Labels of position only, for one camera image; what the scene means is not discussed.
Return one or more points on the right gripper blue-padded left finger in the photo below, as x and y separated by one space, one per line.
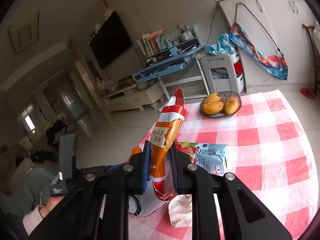
145 165

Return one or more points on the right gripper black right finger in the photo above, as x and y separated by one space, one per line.
179 162

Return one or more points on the small orange peel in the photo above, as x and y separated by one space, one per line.
136 150

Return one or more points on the blue green milk carton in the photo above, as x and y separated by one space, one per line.
211 157

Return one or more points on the white paper wrapper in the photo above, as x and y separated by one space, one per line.
180 211

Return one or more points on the person's left hand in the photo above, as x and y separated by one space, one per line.
51 203

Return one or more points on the teal sofa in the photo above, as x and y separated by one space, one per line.
32 190

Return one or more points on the cream TV cabinet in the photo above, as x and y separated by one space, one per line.
131 98

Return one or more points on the yellow mango middle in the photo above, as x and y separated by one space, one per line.
212 108

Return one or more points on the yellow mango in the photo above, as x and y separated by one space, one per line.
231 105
212 108
214 97

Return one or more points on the pink kettle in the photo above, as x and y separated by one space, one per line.
139 84

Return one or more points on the yellow mango left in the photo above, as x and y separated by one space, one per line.
214 97

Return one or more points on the yellow mango right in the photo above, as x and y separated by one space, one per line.
231 105

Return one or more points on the dark fruit bowl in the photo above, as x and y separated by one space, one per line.
224 96

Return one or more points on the blue study desk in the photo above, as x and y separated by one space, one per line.
177 63

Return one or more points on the red white checkered tablecloth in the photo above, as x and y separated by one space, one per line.
269 151

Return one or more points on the white plastic stool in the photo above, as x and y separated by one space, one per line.
223 73

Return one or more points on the row of books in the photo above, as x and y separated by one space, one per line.
154 43

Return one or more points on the black television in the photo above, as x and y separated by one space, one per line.
111 41

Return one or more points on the pen holder cup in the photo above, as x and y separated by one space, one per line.
186 32

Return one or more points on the blue crumpled cloth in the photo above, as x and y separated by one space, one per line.
224 45

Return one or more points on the colourful hanging bag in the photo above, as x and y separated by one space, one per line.
274 64

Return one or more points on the white storage cabinet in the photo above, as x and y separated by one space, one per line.
274 27

